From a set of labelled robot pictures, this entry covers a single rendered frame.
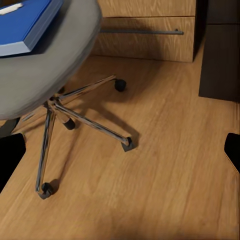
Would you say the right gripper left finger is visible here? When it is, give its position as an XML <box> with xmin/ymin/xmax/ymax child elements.
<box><xmin>0</xmin><ymin>133</ymin><xmax>26</xmax><ymax>193</ymax></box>

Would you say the pen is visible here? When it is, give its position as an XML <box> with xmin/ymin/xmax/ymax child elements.
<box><xmin>0</xmin><ymin>4</ymin><xmax>21</xmax><ymax>15</ymax></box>

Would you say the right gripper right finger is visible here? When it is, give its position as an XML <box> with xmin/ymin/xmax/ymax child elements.
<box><xmin>224</xmin><ymin>132</ymin><xmax>240</xmax><ymax>173</ymax></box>

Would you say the swivel chair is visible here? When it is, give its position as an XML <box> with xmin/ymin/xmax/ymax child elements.
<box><xmin>0</xmin><ymin>0</ymin><xmax>135</xmax><ymax>200</ymax></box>

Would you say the folder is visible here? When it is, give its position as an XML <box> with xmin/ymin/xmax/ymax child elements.
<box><xmin>0</xmin><ymin>0</ymin><xmax>64</xmax><ymax>57</ymax></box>

